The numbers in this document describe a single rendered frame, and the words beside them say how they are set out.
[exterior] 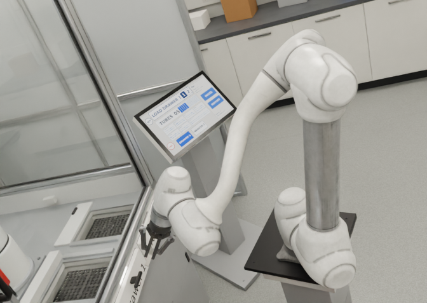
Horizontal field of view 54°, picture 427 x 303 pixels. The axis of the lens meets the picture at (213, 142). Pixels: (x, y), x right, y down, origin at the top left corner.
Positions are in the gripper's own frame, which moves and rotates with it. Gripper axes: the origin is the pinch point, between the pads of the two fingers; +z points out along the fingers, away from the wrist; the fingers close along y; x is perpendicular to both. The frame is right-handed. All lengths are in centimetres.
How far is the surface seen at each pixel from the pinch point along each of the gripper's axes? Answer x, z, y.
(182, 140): -80, 2, 2
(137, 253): -11.0, 13.5, 4.7
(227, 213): -96, 55, -39
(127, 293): 5.9, 15.4, 3.5
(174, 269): -33, 44, -14
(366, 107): -251, 22, -148
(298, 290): -9, 4, -60
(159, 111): -88, -5, 18
